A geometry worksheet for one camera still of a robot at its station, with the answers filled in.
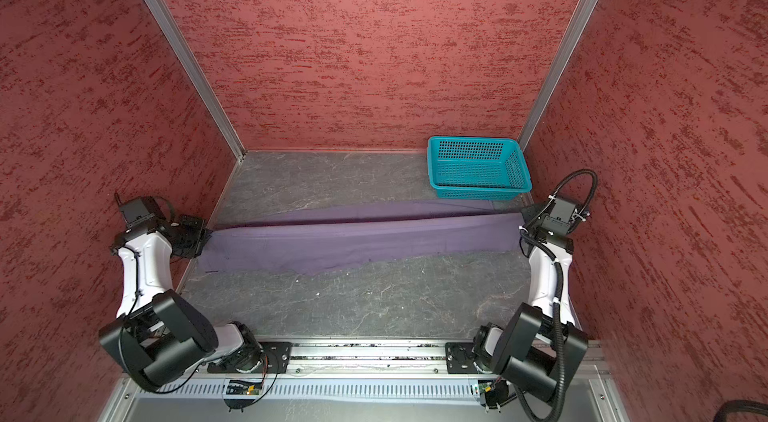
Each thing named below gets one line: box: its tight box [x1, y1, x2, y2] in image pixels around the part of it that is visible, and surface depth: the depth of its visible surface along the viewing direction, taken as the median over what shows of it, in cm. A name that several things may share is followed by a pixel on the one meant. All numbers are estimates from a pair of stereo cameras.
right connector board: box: [478, 379, 509, 409], surface depth 73 cm
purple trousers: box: [203, 201, 524, 274], surface depth 91 cm
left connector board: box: [226, 380, 263, 395], surface depth 73 cm
